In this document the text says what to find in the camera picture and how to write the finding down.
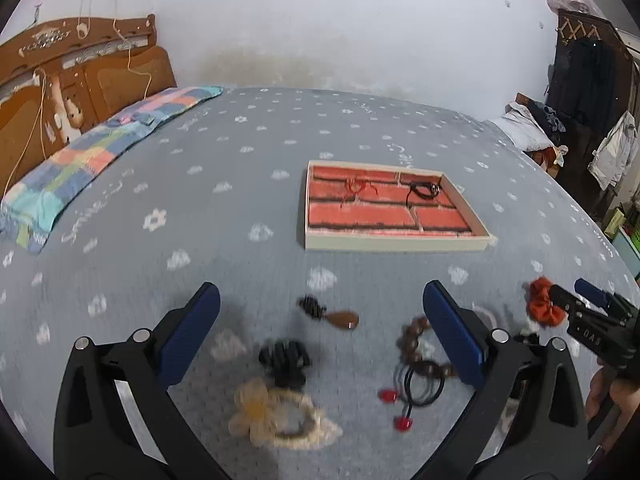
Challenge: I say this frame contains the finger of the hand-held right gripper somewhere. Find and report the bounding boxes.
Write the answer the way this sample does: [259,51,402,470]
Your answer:
[547,284,583,322]
[574,278,621,312]

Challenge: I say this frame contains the thin charging cable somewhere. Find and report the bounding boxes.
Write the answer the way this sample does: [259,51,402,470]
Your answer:
[2,71,49,200]
[113,18,153,102]

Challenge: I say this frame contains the black claw clip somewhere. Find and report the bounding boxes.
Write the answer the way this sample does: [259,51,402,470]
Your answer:
[258,339,312,389]

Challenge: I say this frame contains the black cord bracelet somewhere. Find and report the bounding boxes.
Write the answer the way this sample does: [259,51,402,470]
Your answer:
[405,180,444,209]

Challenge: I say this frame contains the wooden carved headboard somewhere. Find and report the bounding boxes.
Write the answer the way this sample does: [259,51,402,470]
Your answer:
[0,14,179,202]

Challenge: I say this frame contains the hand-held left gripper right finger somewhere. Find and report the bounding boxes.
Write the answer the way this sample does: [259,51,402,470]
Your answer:
[415,280,590,480]

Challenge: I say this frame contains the chair with piled clothes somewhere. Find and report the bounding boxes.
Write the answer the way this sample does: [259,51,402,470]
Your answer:
[487,92,571,167]

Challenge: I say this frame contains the black hair tie red cherries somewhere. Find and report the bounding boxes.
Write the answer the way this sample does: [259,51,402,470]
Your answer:
[378,362,446,434]

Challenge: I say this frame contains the red string bracelet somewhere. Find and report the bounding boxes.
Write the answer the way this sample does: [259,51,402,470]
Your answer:
[341,176,381,209]

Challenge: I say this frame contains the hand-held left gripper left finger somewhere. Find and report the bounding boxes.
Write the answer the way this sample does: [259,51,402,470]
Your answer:
[52,281,231,480]

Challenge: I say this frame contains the dark wooden wardrobe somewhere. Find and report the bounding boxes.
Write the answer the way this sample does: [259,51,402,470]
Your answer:
[544,7,640,223]

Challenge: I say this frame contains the brick pattern tray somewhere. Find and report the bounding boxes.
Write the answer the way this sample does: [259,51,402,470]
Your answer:
[302,160,498,252]

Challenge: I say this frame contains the brown wooden bead bracelet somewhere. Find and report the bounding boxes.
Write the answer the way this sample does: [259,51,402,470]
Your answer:
[396,314,459,382]

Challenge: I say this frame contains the white hanging jacket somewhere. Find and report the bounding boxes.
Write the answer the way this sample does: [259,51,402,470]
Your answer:
[588,111,640,192]

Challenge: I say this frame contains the dark hanging jacket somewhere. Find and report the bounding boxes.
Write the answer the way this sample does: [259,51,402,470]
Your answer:
[552,39,619,127]

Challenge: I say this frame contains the brown teardrop hair clip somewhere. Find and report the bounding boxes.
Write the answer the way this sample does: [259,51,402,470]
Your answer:
[297,295,360,332]

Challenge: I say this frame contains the cream flower headband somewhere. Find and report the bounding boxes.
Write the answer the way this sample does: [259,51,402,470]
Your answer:
[227,377,344,451]

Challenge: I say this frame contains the patchwork pillow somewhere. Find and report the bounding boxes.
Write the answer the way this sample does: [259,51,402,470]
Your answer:
[0,85,224,255]

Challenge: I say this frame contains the orange scrunchie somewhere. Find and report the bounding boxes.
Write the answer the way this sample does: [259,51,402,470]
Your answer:
[522,276,569,329]

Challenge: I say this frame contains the person's right hand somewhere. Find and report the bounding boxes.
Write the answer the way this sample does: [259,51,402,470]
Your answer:
[584,366,626,456]

